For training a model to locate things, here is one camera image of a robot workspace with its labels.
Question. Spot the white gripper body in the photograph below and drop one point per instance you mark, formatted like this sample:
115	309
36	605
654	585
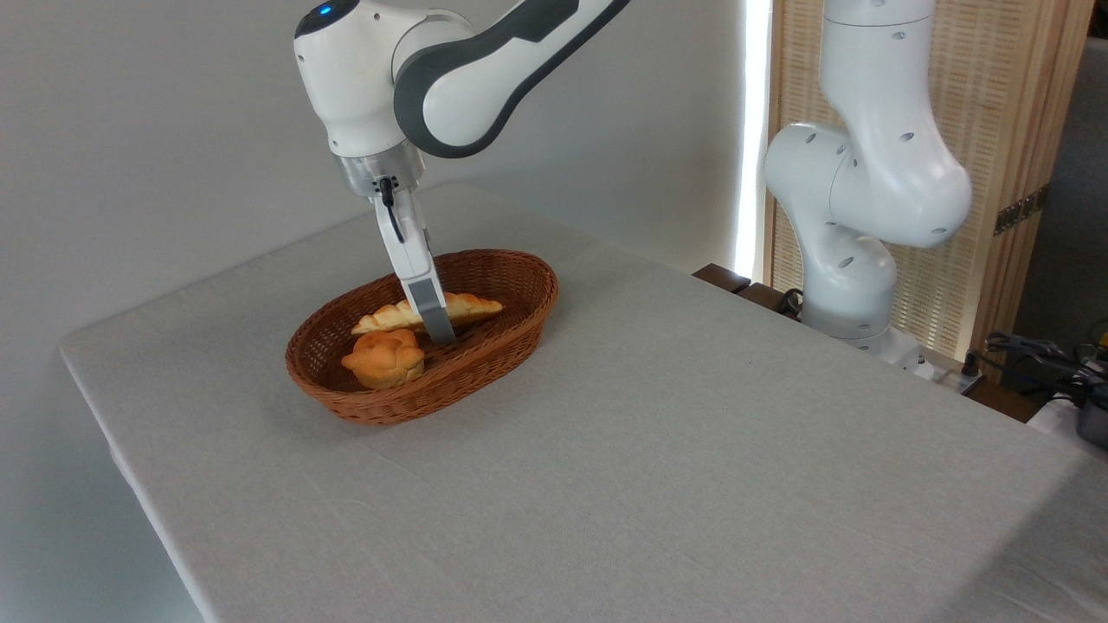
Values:
411	251

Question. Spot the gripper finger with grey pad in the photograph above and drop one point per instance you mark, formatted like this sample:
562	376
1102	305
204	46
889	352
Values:
433	311

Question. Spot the long braided bread loaf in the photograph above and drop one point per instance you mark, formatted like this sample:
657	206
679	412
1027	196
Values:
381	320

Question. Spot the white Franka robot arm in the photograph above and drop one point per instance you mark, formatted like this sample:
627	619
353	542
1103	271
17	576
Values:
363	78

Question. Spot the round flower-shaped bun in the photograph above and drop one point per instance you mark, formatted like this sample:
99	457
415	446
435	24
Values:
385	359

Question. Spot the brown wicker basket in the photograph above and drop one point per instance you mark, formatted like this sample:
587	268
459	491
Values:
389	407

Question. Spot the dark wooden robot stand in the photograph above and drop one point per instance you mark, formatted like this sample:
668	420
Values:
723	277

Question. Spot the grey tablecloth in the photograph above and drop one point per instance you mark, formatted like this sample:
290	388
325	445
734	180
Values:
692	476

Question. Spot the wooden slatted folding screen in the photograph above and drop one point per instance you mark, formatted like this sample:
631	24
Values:
995	86

